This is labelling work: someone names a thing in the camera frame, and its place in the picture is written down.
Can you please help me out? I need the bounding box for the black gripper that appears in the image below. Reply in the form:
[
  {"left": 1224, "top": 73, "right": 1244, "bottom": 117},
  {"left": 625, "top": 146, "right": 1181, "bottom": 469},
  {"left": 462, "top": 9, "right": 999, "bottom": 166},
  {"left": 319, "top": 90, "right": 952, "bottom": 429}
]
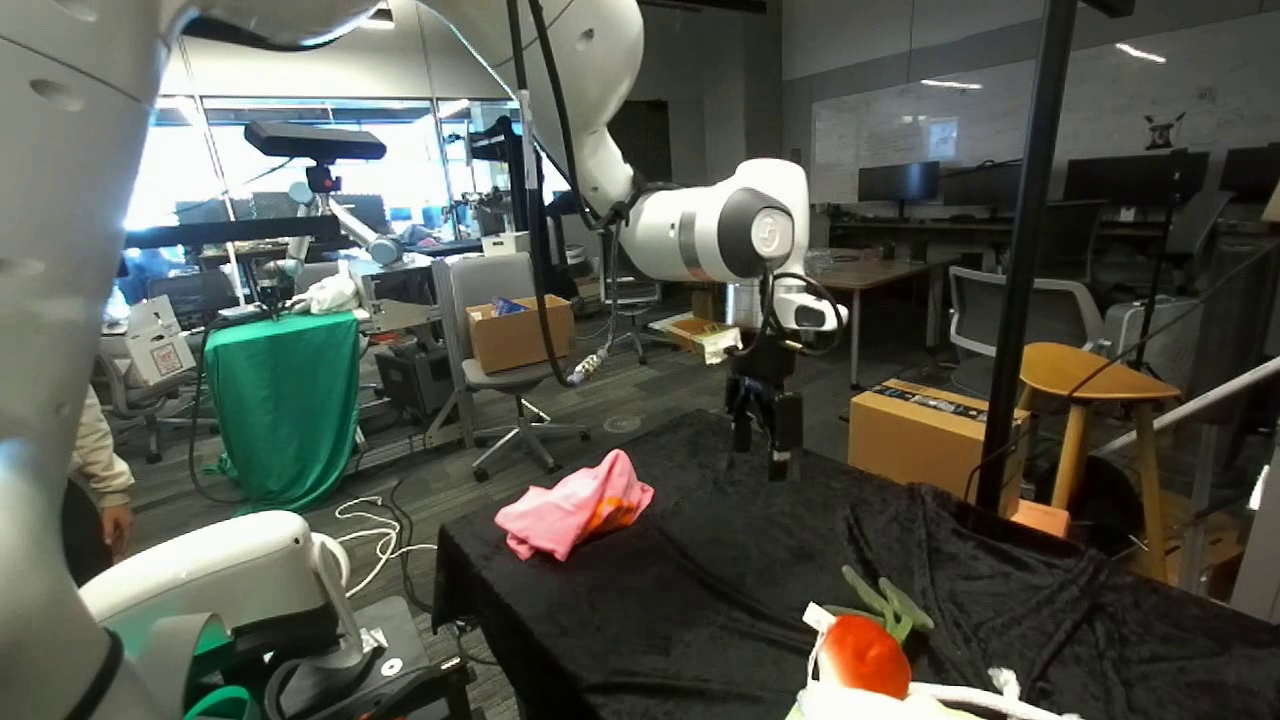
[{"left": 722, "top": 342, "right": 809, "bottom": 484}]

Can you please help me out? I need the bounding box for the orange plush toy with tag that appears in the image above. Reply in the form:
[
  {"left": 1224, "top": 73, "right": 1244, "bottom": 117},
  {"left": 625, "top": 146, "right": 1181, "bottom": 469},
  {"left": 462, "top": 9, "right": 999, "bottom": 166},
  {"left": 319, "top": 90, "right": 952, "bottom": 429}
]
[{"left": 794, "top": 565, "right": 939, "bottom": 708}]

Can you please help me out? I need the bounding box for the white braided rope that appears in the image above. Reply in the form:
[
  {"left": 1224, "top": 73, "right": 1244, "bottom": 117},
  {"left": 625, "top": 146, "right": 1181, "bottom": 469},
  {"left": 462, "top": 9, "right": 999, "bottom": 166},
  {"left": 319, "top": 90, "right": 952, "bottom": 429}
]
[{"left": 794, "top": 674, "right": 1089, "bottom": 720}]

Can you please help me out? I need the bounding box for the forearm in beige sleeve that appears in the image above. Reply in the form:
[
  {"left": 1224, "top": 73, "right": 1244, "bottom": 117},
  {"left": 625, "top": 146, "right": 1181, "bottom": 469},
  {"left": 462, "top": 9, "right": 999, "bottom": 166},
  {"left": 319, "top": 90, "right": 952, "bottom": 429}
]
[{"left": 67, "top": 385, "right": 140, "bottom": 513}]

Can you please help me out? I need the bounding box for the bystander bare hand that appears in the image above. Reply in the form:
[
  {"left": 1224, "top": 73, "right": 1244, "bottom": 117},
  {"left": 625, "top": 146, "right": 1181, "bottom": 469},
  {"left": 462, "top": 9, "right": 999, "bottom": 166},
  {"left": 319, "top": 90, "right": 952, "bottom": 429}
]
[{"left": 92, "top": 499, "right": 140, "bottom": 556}]

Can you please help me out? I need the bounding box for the cardboard box with black tape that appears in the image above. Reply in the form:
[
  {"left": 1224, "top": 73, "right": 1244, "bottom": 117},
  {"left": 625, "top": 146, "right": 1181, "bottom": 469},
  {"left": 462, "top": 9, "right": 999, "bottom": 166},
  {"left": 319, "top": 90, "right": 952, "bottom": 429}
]
[{"left": 844, "top": 378, "right": 1031, "bottom": 504}]

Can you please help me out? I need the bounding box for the pink cloth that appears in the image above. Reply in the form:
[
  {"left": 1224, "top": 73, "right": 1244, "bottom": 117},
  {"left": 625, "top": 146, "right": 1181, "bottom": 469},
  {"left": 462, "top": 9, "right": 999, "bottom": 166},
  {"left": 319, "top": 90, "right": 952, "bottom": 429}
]
[{"left": 491, "top": 445, "right": 661, "bottom": 565}]

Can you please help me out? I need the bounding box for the black velvet tablecloth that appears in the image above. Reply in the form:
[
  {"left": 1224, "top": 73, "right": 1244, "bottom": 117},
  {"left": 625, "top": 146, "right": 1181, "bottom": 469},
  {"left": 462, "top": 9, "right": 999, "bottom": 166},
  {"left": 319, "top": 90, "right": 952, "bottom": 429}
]
[{"left": 427, "top": 407, "right": 1280, "bottom": 720}]

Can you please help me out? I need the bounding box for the long wooden desk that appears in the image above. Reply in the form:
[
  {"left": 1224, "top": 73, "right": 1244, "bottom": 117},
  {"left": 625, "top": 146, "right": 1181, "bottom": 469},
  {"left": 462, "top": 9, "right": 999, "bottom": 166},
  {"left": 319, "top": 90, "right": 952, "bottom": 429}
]
[{"left": 794, "top": 247, "right": 969, "bottom": 392}]

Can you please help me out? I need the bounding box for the small open cardboard box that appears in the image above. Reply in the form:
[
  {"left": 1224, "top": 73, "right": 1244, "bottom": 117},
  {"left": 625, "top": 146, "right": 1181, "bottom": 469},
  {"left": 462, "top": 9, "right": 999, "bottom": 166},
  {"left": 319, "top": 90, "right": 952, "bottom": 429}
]
[{"left": 462, "top": 292, "right": 578, "bottom": 381}]

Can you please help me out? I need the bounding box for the black computer monitor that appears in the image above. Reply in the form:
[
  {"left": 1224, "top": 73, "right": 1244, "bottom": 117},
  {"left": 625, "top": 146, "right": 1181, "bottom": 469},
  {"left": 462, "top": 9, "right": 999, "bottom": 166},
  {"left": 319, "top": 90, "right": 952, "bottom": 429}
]
[
  {"left": 1059, "top": 150, "right": 1216, "bottom": 218},
  {"left": 854, "top": 155, "right": 943, "bottom": 223},
  {"left": 1216, "top": 139, "right": 1280, "bottom": 207},
  {"left": 939, "top": 155, "right": 1026, "bottom": 223}
]

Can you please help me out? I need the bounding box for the tall metal pole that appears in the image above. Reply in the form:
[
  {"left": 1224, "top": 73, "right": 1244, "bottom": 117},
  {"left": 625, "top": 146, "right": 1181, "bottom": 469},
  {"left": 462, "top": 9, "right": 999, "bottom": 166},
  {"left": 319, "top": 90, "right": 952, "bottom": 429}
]
[{"left": 977, "top": 0, "right": 1083, "bottom": 519}]

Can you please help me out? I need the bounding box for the light framed mesh office chair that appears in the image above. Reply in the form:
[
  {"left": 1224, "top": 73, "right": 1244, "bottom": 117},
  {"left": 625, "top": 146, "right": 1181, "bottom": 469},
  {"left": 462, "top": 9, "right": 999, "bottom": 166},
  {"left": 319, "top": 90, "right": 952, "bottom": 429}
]
[{"left": 943, "top": 262, "right": 1109, "bottom": 363}]

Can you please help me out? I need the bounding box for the wooden stool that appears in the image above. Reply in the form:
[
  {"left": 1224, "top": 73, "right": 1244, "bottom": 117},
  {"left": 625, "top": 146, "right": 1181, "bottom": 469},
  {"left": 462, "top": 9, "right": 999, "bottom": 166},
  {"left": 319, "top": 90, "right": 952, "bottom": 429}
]
[{"left": 1013, "top": 342, "right": 1188, "bottom": 590}]

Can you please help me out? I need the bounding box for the grey swivel office chair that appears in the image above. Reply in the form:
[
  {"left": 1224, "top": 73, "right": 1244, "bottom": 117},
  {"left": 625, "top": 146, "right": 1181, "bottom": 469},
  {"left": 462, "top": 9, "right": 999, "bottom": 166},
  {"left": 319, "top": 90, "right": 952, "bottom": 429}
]
[{"left": 419, "top": 252, "right": 591, "bottom": 489}]

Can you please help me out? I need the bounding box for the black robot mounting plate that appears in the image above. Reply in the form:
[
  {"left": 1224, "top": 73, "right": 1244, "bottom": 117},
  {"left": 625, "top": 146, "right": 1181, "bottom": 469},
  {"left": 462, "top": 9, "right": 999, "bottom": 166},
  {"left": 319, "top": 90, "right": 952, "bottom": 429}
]
[{"left": 183, "top": 591, "right": 470, "bottom": 720}]

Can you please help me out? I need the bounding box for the white leaning rod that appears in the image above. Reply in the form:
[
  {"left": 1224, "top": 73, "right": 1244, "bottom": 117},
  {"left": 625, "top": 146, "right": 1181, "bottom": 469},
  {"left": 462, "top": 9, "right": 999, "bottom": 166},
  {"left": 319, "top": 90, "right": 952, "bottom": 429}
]
[{"left": 1089, "top": 351, "right": 1280, "bottom": 461}]

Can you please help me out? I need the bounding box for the green draped cloth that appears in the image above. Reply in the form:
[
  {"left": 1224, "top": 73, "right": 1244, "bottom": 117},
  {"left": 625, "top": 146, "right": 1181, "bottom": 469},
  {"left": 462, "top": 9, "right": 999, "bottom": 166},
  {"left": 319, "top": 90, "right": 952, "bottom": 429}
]
[{"left": 199, "top": 309, "right": 366, "bottom": 516}]

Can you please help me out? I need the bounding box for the white labelled box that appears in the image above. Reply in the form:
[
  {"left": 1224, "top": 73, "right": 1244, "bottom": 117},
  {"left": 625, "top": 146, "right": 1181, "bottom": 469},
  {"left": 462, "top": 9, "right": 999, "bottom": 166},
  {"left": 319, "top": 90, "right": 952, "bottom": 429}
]
[{"left": 116, "top": 292, "right": 199, "bottom": 392}]

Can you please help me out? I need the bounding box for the orange green wrist camera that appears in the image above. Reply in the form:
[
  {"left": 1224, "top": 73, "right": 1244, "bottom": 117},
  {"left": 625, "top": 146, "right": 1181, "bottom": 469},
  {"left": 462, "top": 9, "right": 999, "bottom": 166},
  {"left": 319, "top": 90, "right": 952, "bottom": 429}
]
[{"left": 646, "top": 309, "right": 746, "bottom": 370}]

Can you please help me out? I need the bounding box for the black looped gripper cable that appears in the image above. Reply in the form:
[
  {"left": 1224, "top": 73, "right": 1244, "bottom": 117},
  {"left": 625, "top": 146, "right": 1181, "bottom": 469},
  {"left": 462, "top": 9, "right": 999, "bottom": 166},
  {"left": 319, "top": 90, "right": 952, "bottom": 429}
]
[{"left": 759, "top": 265, "right": 853, "bottom": 351}]

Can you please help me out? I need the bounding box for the black cable with silver connector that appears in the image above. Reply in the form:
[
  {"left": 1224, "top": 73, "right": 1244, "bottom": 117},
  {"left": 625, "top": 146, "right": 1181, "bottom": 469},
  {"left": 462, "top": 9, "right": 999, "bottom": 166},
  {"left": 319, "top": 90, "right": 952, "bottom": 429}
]
[{"left": 503, "top": 0, "right": 614, "bottom": 392}]

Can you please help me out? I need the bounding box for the white floor cable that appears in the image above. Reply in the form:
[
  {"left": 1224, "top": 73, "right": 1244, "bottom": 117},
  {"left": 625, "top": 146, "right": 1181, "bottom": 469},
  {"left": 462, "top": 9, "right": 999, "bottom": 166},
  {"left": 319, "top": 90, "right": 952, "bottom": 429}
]
[{"left": 308, "top": 491, "right": 439, "bottom": 609}]

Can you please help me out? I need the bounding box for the black drone wall figure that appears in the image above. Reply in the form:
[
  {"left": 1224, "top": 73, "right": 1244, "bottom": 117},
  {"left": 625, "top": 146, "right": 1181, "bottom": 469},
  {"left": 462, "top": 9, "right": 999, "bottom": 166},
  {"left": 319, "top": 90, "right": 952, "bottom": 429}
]
[{"left": 1140, "top": 109, "right": 1191, "bottom": 155}]

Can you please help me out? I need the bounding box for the black camera on tripod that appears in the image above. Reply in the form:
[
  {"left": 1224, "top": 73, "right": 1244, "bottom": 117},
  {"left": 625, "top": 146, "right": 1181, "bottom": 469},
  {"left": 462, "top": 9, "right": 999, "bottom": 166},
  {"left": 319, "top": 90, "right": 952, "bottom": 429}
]
[{"left": 241, "top": 117, "right": 391, "bottom": 199}]

